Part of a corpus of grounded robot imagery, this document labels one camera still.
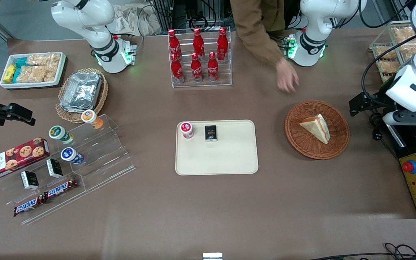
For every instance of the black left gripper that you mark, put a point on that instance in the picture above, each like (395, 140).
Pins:
(375, 100)

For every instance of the triangular sandwich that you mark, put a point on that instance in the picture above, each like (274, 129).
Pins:
(318, 128)

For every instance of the brown-sleeved forearm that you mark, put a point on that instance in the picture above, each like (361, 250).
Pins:
(255, 29)

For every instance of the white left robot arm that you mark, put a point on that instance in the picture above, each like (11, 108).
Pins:
(312, 43)

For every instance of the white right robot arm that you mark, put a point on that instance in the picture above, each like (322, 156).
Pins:
(99, 36)

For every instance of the brown round wicker basket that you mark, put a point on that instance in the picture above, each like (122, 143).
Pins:
(323, 148)

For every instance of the silver foil tray stack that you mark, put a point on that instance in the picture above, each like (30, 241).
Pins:
(81, 92)

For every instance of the light oval wicker basket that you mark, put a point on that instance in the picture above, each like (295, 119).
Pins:
(101, 92)

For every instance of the beige plastic tray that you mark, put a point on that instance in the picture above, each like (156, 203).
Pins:
(226, 155)

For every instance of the person's bare hand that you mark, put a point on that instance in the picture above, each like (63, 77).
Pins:
(287, 77)

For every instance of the teal snack pack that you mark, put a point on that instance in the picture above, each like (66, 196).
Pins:
(16, 75)
(22, 62)

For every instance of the yellow snack pack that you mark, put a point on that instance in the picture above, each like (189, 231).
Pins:
(9, 73)

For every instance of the clear rice cracker pack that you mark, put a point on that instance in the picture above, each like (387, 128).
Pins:
(53, 58)
(50, 74)
(27, 75)
(36, 59)

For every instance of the red Walkers cookie box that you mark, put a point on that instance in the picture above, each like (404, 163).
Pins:
(14, 159)

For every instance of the bagged fried snack pack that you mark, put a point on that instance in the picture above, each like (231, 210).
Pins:
(412, 47)
(384, 52)
(388, 67)
(403, 34)

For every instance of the green-lid yogurt cup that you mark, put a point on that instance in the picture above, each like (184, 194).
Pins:
(60, 134)

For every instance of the black table appliance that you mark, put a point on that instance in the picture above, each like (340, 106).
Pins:
(410, 141)

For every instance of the small black snack box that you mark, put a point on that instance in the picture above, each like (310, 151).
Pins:
(29, 180)
(211, 133)
(54, 168)

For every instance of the white rectangular snack bin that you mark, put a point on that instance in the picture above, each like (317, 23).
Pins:
(62, 68)

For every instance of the blue-lid yogurt cup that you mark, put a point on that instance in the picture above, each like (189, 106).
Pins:
(71, 155)

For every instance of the orange-lid yogurt cup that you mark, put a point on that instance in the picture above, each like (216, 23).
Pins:
(91, 117)

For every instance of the Snickers chocolate bar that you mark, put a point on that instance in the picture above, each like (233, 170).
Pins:
(61, 188)
(28, 206)

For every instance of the clear acrylic stepped stand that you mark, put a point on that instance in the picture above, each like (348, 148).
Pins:
(103, 151)

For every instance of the clear acrylic bottle rack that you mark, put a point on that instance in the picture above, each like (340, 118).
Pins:
(226, 72)

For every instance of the red cola bottle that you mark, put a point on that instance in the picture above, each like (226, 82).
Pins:
(222, 44)
(212, 68)
(196, 69)
(177, 70)
(173, 42)
(198, 42)

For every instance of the crumpled beige paper bag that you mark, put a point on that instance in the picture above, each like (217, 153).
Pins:
(132, 20)

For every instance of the red-lid yogurt cup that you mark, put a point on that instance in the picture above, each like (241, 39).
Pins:
(186, 130)

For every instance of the small white edge device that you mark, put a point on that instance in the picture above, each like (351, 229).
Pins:
(212, 256)

